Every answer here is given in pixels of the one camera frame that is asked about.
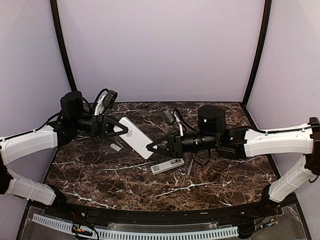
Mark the white battery cover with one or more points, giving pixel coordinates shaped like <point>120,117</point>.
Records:
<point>116,147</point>

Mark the white KT-16 remote control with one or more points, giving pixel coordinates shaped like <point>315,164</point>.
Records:
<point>167,165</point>

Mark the right black frame post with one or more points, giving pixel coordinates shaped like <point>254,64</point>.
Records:
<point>258,52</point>

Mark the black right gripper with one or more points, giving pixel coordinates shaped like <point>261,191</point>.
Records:
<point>176,152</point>

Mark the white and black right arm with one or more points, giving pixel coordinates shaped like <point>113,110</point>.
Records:
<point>246,142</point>

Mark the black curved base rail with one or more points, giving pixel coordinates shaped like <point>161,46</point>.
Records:
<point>245,213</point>

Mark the white slotted cable duct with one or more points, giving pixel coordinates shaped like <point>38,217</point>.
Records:
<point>119,231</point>

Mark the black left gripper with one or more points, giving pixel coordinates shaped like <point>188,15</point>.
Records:
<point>98,127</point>

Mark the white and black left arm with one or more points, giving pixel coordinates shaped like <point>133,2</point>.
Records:
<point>76,115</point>

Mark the white remote with green buttons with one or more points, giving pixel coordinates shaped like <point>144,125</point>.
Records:
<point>135,138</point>

